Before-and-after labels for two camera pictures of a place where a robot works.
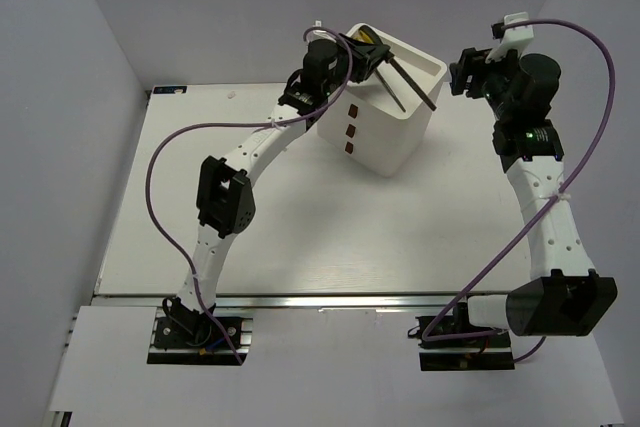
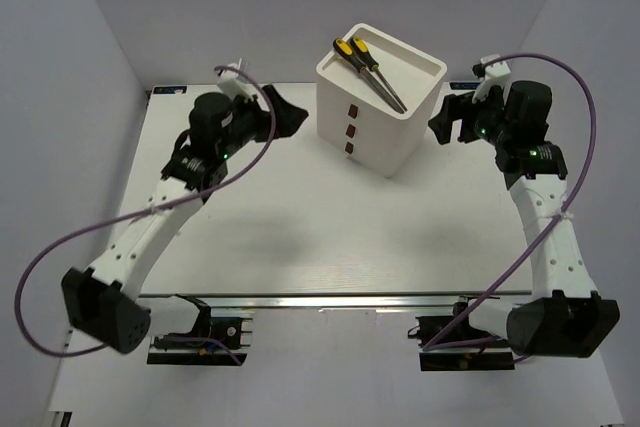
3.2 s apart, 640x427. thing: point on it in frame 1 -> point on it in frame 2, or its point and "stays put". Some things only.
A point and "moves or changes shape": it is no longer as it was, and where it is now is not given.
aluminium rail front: (286, 301) stays put
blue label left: (170, 90) stays put
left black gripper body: (360, 62) -> (248, 123)
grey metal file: (391, 58) moves or changes shape
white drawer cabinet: (381, 121) stays put
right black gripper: (476, 67) -> (461, 107)
